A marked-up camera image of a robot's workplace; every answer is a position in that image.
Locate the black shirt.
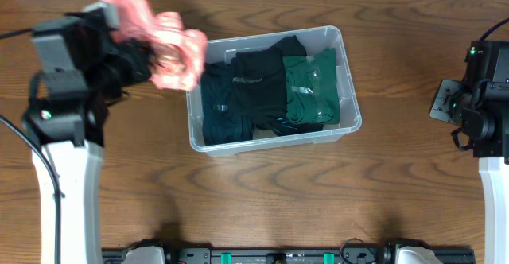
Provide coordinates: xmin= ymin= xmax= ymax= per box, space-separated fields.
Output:
xmin=255 ymin=36 xmax=324 ymax=136

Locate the black garment with tape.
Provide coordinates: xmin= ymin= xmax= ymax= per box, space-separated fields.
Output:
xmin=230 ymin=47 xmax=287 ymax=123

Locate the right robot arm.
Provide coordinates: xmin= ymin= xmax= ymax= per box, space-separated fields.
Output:
xmin=429 ymin=39 xmax=508 ymax=264

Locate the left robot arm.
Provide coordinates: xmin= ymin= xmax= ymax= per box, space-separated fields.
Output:
xmin=22 ymin=10 xmax=151 ymax=263

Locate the dark navy garment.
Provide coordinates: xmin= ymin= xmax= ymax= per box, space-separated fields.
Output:
xmin=200 ymin=62 xmax=253 ymax=146

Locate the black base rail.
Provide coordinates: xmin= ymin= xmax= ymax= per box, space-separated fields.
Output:
xmin=102 ymin=238 xmax=476 ymax=264

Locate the clear plastic storage bin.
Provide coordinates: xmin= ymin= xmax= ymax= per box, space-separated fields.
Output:
xmin=186 ymin=25 xmax=362 ymax=157

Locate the coral orange shirt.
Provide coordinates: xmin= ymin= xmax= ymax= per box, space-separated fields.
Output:
xmin=103 ymin=0 xmax=208 ymax=91

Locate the dark green garment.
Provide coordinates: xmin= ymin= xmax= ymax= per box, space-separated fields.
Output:
xmin=283 ymin=48 xmax=340 ymax=125

